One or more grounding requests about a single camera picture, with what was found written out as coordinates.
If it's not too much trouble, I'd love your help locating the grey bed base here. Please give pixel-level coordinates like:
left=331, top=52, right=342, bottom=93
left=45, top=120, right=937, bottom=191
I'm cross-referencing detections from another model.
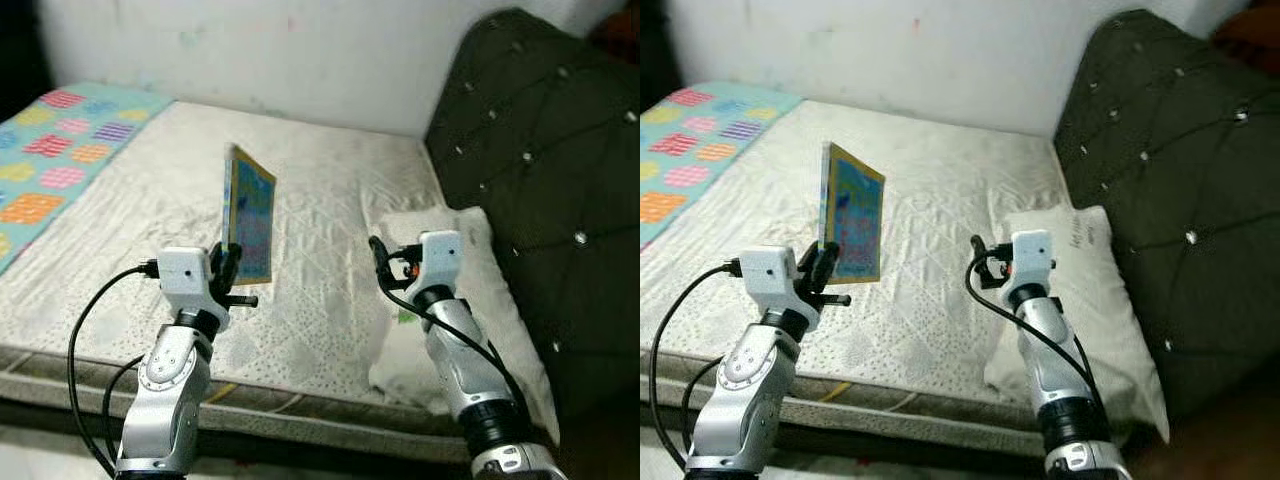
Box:
left=0, top=345, right=481, bottom=461
left=640, top=345, right=1046, bottom=456

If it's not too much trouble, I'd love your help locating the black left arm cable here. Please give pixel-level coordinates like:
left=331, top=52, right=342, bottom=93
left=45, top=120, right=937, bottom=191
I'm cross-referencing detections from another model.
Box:
left=68, top=262, right=161, bottom=471
left=650, top=260, right=748, bottom=469

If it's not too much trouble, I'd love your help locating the white quilted mattress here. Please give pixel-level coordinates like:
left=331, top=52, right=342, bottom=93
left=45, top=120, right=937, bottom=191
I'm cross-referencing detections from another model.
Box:
left=640, top=100, right=1076, bottom=411
left=0, top=100, right=471, bottom=411

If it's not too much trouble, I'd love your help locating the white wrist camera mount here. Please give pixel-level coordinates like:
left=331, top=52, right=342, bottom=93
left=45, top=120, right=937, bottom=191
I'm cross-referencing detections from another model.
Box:
left=418, top=230, right=465, bottom=292
left=745, top=246, right=802, bottom=314
left=1010, top=230, right=1057, bottom=287
left=158, top=247, right=217, bottom=317

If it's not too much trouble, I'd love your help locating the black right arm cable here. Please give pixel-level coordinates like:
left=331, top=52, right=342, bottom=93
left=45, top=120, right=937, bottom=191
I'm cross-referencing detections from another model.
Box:
left=965, top=262, right=1106, bottom=411
left=380, top=285, right=526, bottom=411

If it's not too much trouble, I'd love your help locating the dark tufted studded headboard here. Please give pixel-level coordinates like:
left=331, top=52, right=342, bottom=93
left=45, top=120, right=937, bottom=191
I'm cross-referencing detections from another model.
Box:
left=1052, top=10, right=1280, bottom=416
left=425, top=8, right=641, bottom=411

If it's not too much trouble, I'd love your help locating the blue children's book yellow border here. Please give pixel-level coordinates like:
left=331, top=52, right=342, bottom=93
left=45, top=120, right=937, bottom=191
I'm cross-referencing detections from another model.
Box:
left=222, top=145, right=278, bottom=286
left=818, top=142, right=887, bottom=284

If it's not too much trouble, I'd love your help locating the white pillow green tree print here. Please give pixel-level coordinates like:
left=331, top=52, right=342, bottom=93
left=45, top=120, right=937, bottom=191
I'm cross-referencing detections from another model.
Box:
left=368, top=207, right=561, bottom=446
left=985, top=205, right=1171, bottom=441

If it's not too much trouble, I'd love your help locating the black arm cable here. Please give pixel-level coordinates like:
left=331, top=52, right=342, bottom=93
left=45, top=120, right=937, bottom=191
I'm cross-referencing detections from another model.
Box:
left=965, top=262, right=1106, bottom=411
left=650, top=260, right=748, bottom=469
left=380, top=285, right=526, bottom=411
left=68, top=262, right=161, bottom=471

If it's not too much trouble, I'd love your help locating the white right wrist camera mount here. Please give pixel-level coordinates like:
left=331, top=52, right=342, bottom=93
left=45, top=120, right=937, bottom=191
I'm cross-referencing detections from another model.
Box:
left=418, top=230, right=465, bottom=292
left=1010, top=230, right=1057, bottom=287

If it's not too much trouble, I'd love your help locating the teal blanket with colourful shapes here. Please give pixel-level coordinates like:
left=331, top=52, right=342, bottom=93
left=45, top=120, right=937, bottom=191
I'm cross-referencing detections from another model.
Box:
left=0, top=83, right=176, bottom=276
left=640, top=82, right=804, bottom=246

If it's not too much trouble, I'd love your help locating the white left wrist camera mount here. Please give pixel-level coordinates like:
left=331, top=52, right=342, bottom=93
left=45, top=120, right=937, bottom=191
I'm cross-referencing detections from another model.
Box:
left=158, top=247, right=217, bottom=317
left=745, top=246, right=802, bottom=314

